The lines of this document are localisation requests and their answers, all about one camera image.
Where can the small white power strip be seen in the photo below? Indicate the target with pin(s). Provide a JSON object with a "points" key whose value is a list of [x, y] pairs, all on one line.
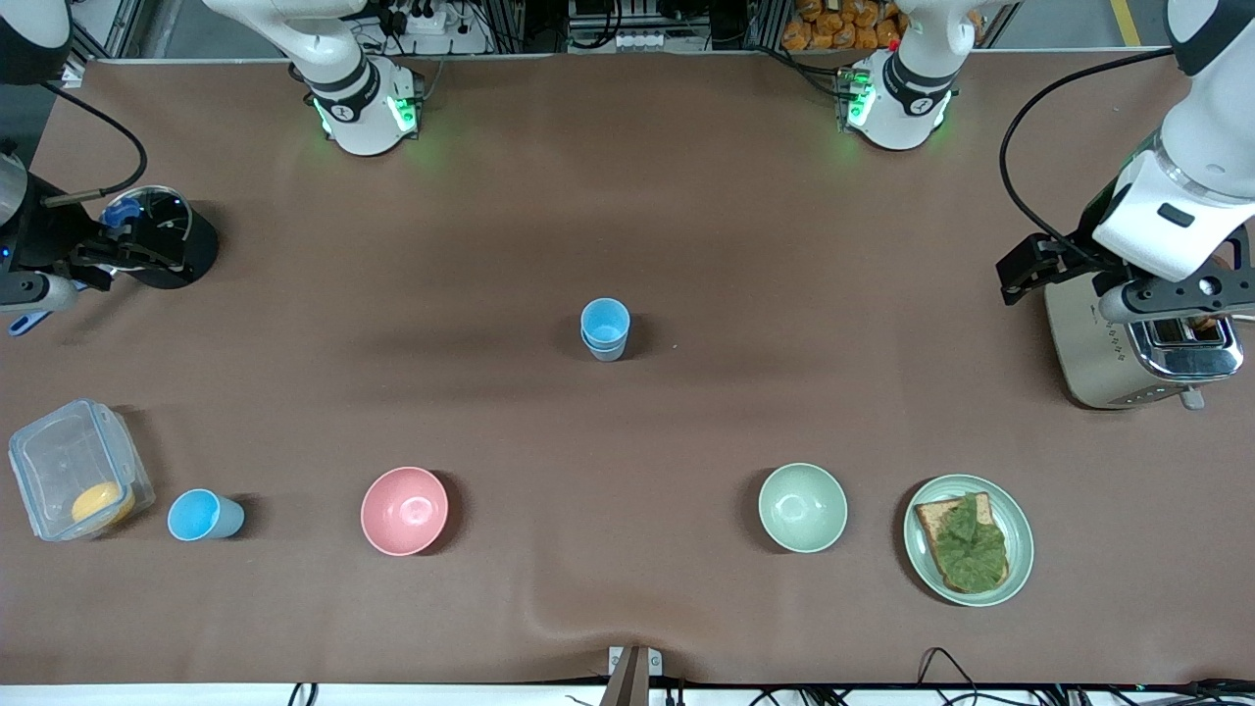
{"points": [[647, 41]]}

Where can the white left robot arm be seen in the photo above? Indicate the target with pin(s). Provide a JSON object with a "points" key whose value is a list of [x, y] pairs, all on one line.
{"points": [[907, 98]]}

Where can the beige and chrome toaster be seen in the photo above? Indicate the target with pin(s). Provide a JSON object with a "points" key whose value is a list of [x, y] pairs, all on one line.
{"points": [[1088, 343]]}

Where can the metal table clamp bracket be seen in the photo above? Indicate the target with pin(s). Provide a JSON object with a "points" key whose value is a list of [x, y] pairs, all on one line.
{"points": [[632, 677]]}

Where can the white power strip with plugs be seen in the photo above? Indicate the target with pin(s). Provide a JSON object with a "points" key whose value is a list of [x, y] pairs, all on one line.
{"points": [[422, 20]]}

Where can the pale green round plate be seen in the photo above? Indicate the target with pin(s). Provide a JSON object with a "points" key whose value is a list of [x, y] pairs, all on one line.
{"points": [[1020, 539]]}

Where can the pink bowl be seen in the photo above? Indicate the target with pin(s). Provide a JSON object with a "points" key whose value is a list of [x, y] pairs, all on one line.
{"points": [[404, 510]]}

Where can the clear plastic food container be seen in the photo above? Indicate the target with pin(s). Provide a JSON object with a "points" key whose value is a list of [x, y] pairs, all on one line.
{"points": [[59, 461]]}

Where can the bag of orange buns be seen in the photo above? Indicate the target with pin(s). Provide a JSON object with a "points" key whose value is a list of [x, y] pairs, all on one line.
{"points": [[833, 29]]}

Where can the brown bread slice in toaster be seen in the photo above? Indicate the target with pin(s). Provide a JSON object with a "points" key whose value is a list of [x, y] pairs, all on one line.
{"points": [[1206, 321]]}

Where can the pale green bowl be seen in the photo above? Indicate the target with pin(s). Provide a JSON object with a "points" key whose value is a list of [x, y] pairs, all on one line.
{"points": [[802, 508]]}

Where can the green lettuce leaf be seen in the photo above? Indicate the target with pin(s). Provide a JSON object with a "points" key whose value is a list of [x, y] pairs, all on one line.
{"points": [[971, 549]]}

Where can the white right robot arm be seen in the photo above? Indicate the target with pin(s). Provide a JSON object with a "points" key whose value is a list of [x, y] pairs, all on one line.
{"points": [[343, 98]]}

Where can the brown bread slice under lettuce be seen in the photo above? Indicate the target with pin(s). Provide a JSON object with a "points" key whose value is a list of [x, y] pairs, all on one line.
{"points": [[927, 520]]}

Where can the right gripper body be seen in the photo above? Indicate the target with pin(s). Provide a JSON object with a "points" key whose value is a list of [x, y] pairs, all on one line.
{"points": [[41, 243]]}

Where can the glass lid with blue knob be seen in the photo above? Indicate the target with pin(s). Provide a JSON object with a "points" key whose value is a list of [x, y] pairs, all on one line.
{"points": [[162, 211]]}

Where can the orange round food piece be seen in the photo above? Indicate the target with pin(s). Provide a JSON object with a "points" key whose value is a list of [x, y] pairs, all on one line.
{"points": [[98, 502]]}

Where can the blue plastic cup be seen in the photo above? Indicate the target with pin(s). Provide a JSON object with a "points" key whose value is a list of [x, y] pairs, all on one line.
{"points": [[605, 355], [605, 322], [196, 515]]}

